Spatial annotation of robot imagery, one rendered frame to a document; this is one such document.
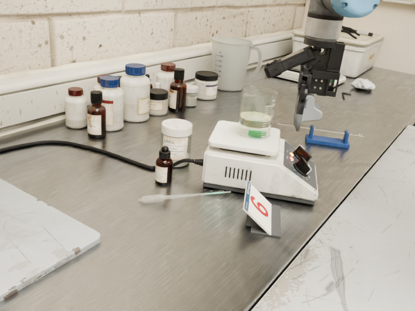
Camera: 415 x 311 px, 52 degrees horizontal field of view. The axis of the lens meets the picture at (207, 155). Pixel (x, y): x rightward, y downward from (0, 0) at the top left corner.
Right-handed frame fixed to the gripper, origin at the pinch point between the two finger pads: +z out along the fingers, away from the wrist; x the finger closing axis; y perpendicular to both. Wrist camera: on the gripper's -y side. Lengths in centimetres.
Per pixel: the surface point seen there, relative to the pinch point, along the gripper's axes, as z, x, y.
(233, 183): 1.4, -31.9, -10.9
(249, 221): 2.1, -42.0, -7.2
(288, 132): 3.5, 3.7, -0.9
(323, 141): 2.6, -1.8, 6.9
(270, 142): -5.3, -27.3, -5.6
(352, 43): -10, 77, 21
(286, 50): 0, 101, -2
